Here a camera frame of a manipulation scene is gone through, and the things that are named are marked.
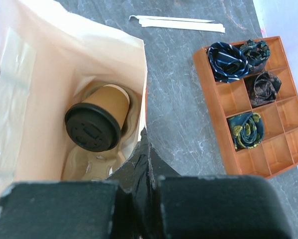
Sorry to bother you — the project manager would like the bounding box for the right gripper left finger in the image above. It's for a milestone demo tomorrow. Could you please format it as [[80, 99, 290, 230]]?
[[0, 129, 151, 239]]

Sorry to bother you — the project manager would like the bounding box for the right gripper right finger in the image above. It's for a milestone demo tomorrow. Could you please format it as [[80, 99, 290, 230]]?
[[149, 146, 293, 239]]

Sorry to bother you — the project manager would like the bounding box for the cardboard cup carrier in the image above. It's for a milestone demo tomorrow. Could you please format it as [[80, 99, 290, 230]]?
[[61, 87, 145, 181]]

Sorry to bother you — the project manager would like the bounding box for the black cup lid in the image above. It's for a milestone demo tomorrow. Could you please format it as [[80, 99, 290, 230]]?
[[64, 103, 121, 152]]

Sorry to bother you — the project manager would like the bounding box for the single brown paper cup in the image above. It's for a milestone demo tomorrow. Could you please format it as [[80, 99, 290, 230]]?
[[82, 84, 130, 129]]

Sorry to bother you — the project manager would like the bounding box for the orange paper bag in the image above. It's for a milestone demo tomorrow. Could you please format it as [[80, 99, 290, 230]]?
[[0, 0, 147, 196]]

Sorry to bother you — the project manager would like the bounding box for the white straw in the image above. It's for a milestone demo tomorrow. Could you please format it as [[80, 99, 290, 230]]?
[[139, 19, 225, 33], [129, 15, 214, 23]]

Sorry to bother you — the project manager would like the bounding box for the green yellow rolled tie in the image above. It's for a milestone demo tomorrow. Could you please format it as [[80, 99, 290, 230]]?
[[227, 112, 265, 151]]

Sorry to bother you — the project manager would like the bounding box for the wooden compartment tray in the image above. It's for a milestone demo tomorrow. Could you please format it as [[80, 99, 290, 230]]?
[[193, 36, 298, 179]]

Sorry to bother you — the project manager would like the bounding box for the black brown rolled tie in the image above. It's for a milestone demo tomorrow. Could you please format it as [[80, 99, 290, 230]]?
[[244, 71, 282, 108]]

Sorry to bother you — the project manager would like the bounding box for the blue striped rolled tie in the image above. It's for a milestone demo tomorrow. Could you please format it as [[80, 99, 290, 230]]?
[[207, 42, 249, 83]]

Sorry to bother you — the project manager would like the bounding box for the dark patterned rolled tie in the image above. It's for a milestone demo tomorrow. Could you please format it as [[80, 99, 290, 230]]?
[[240, 39, 271, 74]]

